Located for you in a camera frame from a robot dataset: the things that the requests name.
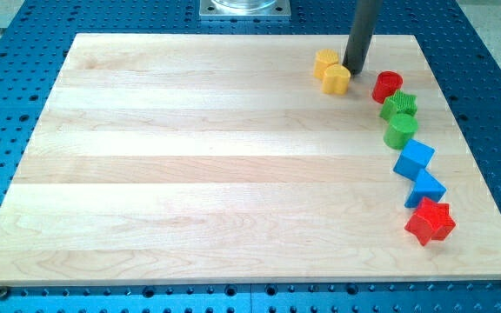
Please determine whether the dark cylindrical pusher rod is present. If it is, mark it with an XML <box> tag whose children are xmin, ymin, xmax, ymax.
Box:
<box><xmin>342</xmin><ymin>0</ymin><xmax>383</xmax><ymax>76</ymax></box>

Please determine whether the red cylinder block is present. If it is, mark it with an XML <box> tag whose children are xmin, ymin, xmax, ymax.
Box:
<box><xmin>371</xmin><ymin>71</ymin><xmax>404</xmax><ymax>103</ymax></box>

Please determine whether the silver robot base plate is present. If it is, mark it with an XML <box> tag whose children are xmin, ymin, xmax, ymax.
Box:
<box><xmin>197</xmin><ymin>0</ymin><xmax>291</xmax><ymax>20</ymax></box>

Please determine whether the green star block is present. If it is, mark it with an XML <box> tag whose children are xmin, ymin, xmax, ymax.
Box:
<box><xmin>379</xmin><ymin>90</ymin><xmax>418</xmax><ymax>122</ymax></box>

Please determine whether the yellow heart block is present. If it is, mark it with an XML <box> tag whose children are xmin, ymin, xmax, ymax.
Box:
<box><xmin>321</xmin><ymin>64</ymin><xmax>351</xmax><ymax>95</ymax></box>

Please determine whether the yellow hexagon block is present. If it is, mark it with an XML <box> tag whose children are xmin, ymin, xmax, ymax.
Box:
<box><xmin>313</xmin><ymin>49</ymin><xmax>339</xmax><ymax>79</ymax></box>

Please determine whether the green cylinder block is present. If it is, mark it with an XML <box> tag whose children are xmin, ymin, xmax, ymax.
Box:
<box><xmin>383</xmin><ymin>113</ymin><xmax>418</xmax><ymax>150</ymax></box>

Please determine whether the blue cube block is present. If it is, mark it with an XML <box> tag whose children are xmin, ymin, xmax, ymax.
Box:
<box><xmin>393</xmin><ymin>139</ymin><xmax>435</xmax><ymax>181</ymax></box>

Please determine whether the blue triangle block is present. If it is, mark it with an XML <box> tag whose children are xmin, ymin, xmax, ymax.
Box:
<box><xmin>404</xmin><ymin>169</ymin><xmax>447</xmax><ymax>209</ymax></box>

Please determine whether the light wooden board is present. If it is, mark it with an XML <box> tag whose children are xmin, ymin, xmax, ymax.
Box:
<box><xmin>0</xmin><ymin>33</ymin><xmax>501</xmax><ymax>287</ymax></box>

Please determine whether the red star block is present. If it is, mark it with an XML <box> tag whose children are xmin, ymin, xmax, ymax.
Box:
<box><xmin>404</xmin><ymin>197</ymin><xmax>456</xmax><ymax>246</ymax></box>

